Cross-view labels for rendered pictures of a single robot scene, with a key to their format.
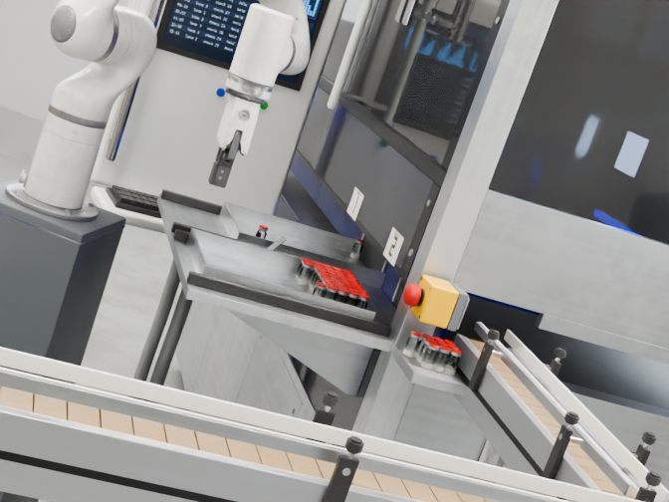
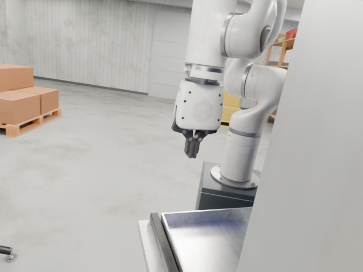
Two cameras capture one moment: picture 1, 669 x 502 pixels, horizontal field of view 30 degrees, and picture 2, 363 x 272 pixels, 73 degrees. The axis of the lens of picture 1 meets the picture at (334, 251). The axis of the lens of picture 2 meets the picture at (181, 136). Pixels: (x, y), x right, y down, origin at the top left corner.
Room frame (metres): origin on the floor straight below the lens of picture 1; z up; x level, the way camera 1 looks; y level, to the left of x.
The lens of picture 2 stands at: (2.19, -0.29, 1.26)
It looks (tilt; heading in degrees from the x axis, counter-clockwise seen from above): 17 degrees down; 87
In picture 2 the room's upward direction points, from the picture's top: 8 degrees clockwise
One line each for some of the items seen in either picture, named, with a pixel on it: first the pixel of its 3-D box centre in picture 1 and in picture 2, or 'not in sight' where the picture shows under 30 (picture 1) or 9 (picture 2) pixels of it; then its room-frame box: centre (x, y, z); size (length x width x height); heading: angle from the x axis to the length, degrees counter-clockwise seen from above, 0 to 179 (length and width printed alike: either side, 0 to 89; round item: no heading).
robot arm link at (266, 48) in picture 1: (264, 44); (212, 32); (2.25, 0.24, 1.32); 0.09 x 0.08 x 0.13; 147
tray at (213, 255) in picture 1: (278, 277); (246, 269); (2.37, 0.09, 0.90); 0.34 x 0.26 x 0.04; 107
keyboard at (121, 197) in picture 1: (188, 213); not in sight; (3.00, 0.37, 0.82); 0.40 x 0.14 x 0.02; 115
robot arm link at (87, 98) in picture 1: (106, 64); (260, 101); (2.50, 0.56, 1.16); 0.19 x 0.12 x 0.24; 147
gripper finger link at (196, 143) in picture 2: not in sight; (199, 142); (2.27, 0.25, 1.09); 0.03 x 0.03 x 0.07; 17
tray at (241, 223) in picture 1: (301, 243); not in sight; (2.73, 0.08, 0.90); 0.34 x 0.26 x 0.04; 107
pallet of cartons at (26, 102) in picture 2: not in sight; (11, 95); (-0.27, 3.54, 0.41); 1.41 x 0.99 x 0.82; 85
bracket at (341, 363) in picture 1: (284, 343); not in sight; (2.31, 0.03, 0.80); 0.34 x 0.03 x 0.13; 107
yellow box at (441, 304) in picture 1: (437, 302); not in sight; (2.20, -0.21, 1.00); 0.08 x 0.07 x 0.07; 107
